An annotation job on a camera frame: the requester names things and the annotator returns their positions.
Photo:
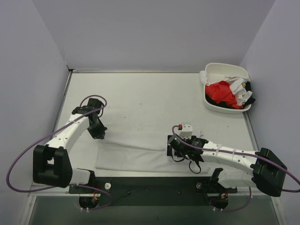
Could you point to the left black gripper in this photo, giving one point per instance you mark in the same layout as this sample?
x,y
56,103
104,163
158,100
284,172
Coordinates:
x,y
98,129

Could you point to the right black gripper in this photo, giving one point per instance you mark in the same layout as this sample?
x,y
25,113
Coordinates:
x,y
170,145

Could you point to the white t shirt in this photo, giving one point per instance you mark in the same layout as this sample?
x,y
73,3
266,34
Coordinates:
x,y
139,152

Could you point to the white plastic laundry basket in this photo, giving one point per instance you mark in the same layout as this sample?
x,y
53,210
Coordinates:
x,y
215,72

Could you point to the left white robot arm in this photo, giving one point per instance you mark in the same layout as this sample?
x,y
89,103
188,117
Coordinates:
x,y
51,163

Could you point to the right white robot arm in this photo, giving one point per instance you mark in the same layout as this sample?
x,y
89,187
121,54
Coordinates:
x,y
261,169

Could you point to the black t shirt in basket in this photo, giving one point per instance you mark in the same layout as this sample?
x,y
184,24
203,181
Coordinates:
x,y
243,93

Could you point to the red t shirt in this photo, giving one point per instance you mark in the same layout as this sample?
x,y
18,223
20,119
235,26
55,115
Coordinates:
x,y
220,94

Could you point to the white clothes in basket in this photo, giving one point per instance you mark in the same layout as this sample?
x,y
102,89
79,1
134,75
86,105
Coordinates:
x,y
206,82

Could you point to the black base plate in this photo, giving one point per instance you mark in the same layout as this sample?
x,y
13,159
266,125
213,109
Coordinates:
x,y
150,191

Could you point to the aluminium rail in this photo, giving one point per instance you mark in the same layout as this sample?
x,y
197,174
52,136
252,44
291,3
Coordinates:
x,y
210,185

